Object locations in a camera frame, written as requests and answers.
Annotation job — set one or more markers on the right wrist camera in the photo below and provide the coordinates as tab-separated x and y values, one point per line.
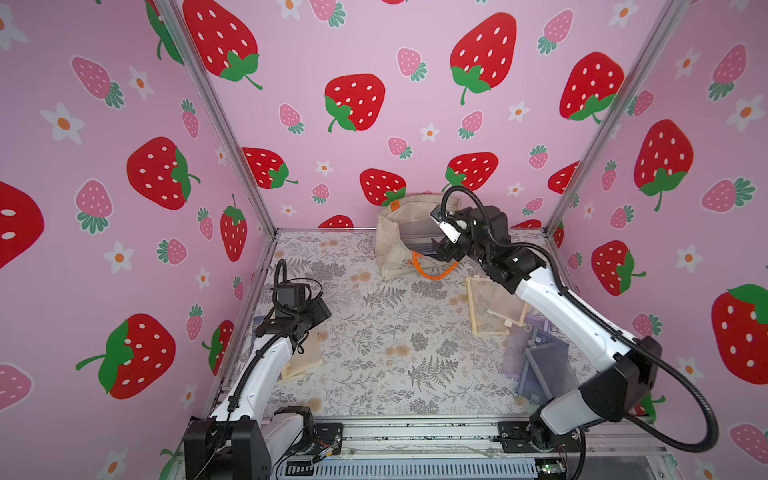
453	229

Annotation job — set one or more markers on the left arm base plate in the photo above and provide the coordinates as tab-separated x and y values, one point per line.
290	437

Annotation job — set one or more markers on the cream canvas tote bag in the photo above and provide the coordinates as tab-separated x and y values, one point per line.
404	239

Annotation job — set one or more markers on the grey pouch near right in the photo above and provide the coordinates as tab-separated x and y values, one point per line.
546	371

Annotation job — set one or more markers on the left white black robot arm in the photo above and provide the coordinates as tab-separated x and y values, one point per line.
233	443

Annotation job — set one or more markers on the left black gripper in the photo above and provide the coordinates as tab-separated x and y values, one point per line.
317	308

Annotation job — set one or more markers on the purple pouch near right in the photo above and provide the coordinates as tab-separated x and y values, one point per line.
517	341

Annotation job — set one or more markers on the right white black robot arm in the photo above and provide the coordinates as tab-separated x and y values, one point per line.
626	367

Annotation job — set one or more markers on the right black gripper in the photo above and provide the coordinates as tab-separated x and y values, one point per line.
448	249

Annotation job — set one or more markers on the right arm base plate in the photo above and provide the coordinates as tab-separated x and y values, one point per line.
516	437

